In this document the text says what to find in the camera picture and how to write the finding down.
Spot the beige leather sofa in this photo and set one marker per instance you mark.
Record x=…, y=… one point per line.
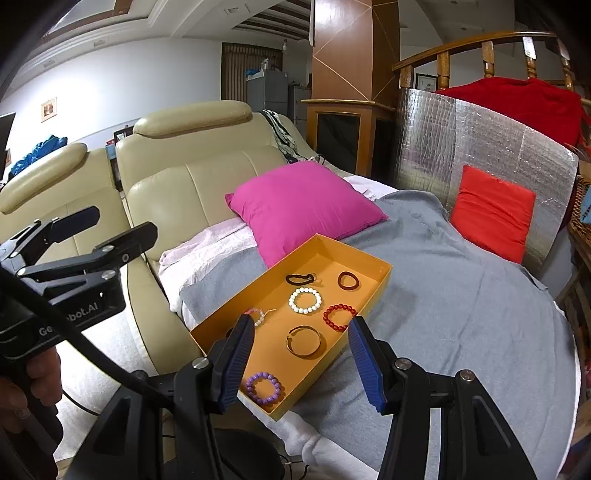
x=184, y=184

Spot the dark bangle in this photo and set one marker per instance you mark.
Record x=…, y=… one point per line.
x=289, y=344

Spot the wooden pillar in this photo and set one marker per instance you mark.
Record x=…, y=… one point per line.
x=351, y=46

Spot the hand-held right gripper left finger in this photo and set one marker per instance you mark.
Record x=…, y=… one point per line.
x=235, y=369

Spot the red pillow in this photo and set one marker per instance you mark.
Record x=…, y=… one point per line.
x=494, y=212

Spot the wooden cabinet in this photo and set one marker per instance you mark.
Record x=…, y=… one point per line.
x=374, y=138

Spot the red cloth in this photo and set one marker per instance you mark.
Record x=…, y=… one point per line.
x=517, y=101

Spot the grey refrigerator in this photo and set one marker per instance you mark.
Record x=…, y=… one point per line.
x=268, y=92

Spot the orange cardboard box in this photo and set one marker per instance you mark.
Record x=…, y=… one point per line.
x=323, y=261

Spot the wicker basket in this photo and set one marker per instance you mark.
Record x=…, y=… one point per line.
x=581, y=221

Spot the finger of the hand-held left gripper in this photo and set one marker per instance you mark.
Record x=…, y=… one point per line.
x=134, y=240
x=74, y=221

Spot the light blue cloth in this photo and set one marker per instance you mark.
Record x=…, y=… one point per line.
x=587, y=198

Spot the person's left hand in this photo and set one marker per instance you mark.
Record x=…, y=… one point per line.
x=44, y=378

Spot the striped black white cloth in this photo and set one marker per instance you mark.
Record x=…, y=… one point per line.
x=279, y=134

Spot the grey blanket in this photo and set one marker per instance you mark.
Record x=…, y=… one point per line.
x=438, y=300

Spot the pink pillow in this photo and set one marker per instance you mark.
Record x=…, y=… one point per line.
x=300, y=207

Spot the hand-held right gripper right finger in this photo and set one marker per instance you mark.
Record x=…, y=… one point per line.
x=367, y=369

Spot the silver foil insulation panel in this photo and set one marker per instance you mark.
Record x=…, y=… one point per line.
x=429, y=138

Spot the wooden railing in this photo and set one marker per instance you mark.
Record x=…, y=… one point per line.
x=461, y=46

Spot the framed wall picture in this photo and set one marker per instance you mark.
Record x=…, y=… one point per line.
x=49, y=110

